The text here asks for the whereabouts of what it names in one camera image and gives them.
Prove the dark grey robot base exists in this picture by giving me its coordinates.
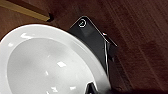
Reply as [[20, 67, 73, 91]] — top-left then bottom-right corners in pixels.
[[68, 14, 119, 91]]

